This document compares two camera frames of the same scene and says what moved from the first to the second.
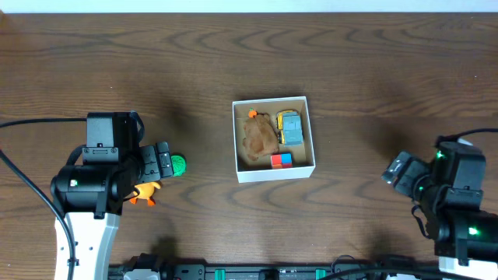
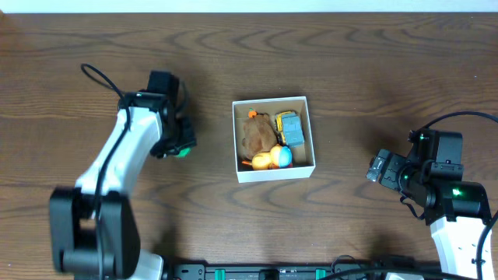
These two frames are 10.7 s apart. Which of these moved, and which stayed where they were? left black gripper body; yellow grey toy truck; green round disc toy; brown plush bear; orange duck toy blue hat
Moved: green round disc toy; orange duck toy blue hat; left black gripper body
Stayed: brown plush bear; yellow grey toy truck
